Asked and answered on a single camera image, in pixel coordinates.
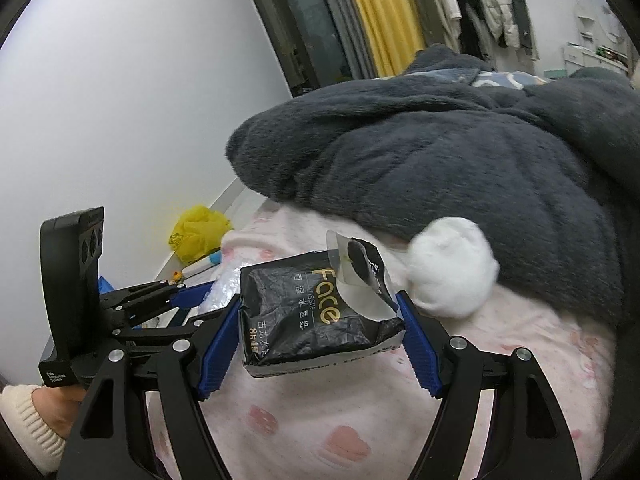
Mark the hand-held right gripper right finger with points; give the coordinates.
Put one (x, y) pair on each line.
(420, 345)

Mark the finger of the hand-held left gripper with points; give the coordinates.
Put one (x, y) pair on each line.
(192, 292)
(175, 324)

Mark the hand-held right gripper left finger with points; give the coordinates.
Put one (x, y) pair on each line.
(217, 345)

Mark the white tissue ball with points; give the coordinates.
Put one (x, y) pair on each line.
(450, 265)

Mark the black tissue packet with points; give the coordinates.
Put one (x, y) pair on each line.
(300, 320)

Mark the person's left hand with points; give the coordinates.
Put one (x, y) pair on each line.
(57, 410)

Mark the blue and white stick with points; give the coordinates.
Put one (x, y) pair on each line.
(202, 265)

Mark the blue printed plastic bag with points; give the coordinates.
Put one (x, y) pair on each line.
(105, 285)

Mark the yellow plastic bag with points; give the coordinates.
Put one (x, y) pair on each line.
(197, 235)

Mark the pink printed bedsheet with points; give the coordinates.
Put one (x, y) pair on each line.
(350, 420)

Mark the dark grey fleece blanket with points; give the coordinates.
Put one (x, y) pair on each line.
(425, 160)

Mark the blue patterned duvet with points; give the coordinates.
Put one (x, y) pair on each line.
(500, 80)

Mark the dark glass balcony door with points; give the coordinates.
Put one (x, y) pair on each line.
(310, 10)

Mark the teal pillow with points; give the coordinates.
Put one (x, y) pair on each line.
(600, 74)

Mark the white dresser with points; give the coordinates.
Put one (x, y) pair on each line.
(585, 57)

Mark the yellow curtain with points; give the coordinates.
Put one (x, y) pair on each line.
(385, 15)

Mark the black hanging jacket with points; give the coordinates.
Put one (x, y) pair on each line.
(472, 15)

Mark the beige hanging garment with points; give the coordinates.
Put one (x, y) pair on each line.
(445, 5)

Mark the grey hanging garment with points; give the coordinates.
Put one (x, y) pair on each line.
(522, 15)

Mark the white puffer jacket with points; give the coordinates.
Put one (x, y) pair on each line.
(497, 5)

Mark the small white wall shelf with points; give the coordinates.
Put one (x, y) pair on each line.
(585, 17)

